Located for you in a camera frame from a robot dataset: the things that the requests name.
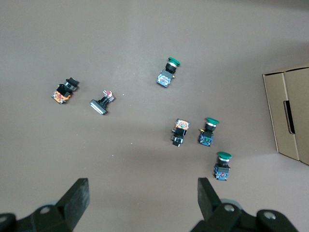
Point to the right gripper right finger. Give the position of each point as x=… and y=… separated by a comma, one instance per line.
x=207, y=200

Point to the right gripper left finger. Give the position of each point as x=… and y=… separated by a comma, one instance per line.
x=74, y=203

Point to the green mushroom push button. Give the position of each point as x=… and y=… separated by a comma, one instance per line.
x=166, y=77
x=206, y=139
x=221, y=171

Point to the black pushbutton pink tip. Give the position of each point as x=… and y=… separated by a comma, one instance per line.
x=99, y=106

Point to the brown cardboard box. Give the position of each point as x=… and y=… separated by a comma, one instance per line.
x=299, y=108

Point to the beige black switch block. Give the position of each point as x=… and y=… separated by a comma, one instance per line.
x=179, y=133

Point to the black selector switch orange block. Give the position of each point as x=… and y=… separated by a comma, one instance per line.
x=63, y=93

